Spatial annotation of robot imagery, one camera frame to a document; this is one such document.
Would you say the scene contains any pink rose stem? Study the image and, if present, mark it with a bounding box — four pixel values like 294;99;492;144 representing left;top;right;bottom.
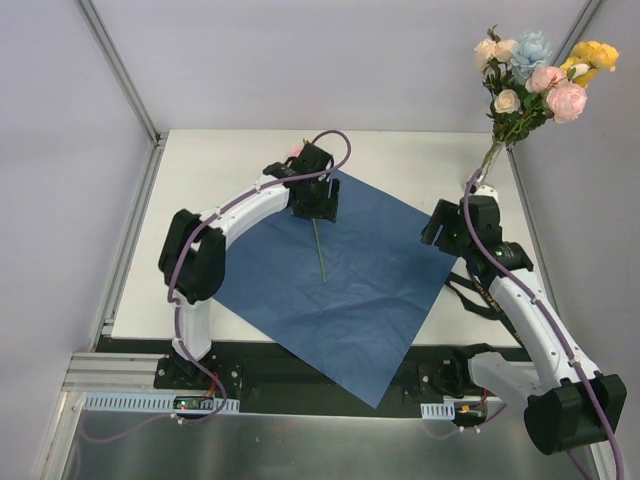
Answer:
492;64;590;145
288;137;331;284

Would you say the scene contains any black ribbon gold lettering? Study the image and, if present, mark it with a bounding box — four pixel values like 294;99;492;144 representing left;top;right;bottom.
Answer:
445;272;525;348

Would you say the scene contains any blue wrapping paper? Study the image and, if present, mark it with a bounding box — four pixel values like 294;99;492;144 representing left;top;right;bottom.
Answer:
216;174;455;407

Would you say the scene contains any blue flower bunch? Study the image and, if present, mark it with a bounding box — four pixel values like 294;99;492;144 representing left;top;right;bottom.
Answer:
509;30;552;85

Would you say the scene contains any yellow flower bunch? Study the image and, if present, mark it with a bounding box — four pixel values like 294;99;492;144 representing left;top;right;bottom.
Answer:
561;41;620;88

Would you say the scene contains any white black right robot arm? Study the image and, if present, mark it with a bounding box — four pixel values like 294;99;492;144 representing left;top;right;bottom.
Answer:
421;192;627;455

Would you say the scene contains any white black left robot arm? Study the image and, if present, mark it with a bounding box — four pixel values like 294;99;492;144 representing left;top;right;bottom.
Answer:
158;142;347;389

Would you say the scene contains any clear glass vase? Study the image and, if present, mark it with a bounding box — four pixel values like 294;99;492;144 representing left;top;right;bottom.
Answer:
468;138;503;191

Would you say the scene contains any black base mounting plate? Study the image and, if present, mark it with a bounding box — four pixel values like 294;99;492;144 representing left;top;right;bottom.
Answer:
94;334;531;416

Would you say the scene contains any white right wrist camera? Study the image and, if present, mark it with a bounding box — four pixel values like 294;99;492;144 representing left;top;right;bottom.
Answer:
470;183;499;202

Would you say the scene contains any right white cable duct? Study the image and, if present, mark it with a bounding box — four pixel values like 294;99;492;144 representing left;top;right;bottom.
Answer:
420;401;456;421

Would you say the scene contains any white cable duct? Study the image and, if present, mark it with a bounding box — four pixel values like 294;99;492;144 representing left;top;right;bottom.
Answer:
84;392;240;415
420;401;456;421

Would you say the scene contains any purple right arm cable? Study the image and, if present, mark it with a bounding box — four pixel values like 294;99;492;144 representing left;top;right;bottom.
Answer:
460;168;626;480

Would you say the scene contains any left aluminium table rail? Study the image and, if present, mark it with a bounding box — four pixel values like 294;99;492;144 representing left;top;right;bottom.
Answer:
88;133;168;352

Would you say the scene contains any right aluminium frame post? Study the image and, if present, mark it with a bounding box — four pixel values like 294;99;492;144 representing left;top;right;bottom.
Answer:
511;1;611;147

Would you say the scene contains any aluminium frame post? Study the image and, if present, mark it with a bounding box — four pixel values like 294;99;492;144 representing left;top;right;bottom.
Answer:
74;0;162;146
511;1;611;147

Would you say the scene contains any left aluminium frame post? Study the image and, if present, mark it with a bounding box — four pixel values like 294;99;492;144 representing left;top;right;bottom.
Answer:
74;0;162;146

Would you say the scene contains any front aluminium rail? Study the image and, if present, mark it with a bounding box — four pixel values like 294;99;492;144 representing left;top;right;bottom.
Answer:
62;349;541;401

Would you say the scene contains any left white cable duct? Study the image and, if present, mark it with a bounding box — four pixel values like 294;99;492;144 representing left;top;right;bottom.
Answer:
84;392;240;415

